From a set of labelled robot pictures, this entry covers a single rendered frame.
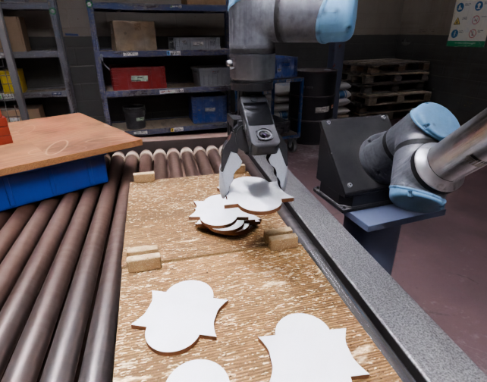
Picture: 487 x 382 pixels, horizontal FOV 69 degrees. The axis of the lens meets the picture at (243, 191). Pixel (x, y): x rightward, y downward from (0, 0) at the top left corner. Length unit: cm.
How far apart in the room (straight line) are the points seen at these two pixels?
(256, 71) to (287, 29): 8
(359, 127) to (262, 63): 58
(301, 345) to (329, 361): 4
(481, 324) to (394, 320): 159
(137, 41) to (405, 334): 451
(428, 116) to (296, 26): 46
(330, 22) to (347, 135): 57
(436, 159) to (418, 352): 38
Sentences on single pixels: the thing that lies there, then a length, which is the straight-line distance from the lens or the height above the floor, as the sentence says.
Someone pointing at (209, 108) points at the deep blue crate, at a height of 34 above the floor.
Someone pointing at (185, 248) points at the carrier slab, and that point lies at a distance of 72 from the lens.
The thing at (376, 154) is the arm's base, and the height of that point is 103.
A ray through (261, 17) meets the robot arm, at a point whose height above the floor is 135.
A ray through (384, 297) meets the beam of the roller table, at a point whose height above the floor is 91.
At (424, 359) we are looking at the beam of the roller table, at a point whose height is 92.
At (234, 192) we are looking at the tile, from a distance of 65.
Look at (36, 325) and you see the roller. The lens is 66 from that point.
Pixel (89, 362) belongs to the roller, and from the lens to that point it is 58.
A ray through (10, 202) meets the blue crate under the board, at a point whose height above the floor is 94.
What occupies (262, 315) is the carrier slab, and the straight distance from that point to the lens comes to 57.
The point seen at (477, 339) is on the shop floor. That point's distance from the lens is 212.
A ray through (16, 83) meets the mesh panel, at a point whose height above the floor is 109.
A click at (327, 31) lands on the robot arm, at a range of 56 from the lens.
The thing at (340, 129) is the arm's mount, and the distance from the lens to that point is 107.
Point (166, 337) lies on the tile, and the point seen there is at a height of 94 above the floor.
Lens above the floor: 133
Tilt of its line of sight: 25 degrees down
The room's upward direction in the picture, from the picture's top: straight up
